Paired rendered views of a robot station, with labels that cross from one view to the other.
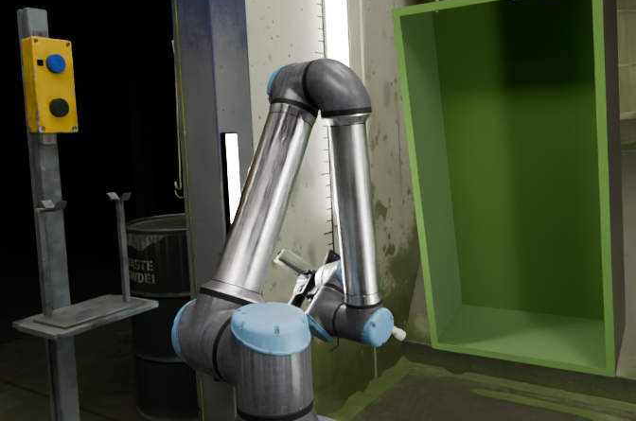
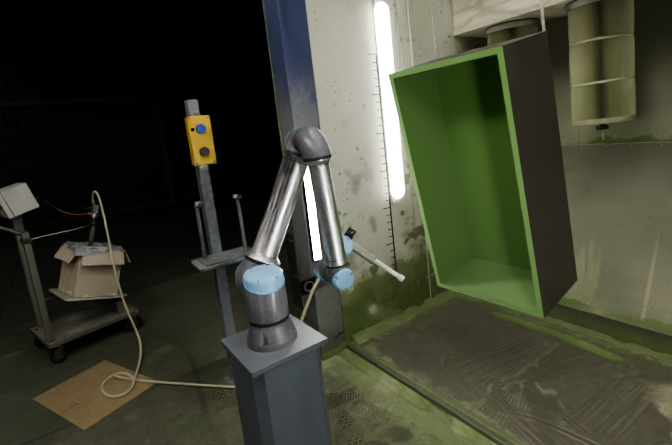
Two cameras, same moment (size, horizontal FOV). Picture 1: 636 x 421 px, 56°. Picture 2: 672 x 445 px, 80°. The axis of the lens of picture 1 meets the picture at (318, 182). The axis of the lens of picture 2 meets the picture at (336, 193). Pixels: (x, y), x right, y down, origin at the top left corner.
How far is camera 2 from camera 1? 0.73 m
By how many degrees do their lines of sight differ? 22
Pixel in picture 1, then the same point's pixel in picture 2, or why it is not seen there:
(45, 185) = (203, 191)
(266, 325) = (253, 279)
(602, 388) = (586, 321)
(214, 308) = (246, 265)
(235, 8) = (306, 79)
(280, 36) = (342, 89)
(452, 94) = (452, 119)
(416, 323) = not seen: hidden behind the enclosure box
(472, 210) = (472, 196)
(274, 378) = (258, 305)
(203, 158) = not seen: hidden behind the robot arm
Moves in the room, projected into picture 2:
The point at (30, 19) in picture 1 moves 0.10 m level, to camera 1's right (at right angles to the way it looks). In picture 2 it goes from (189, 106) to (204, 103)
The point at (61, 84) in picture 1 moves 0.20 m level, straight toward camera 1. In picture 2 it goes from (205, 139) to (193, 140)
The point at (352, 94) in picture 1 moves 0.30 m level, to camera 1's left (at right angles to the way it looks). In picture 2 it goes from (313, 149) to (246, 155)
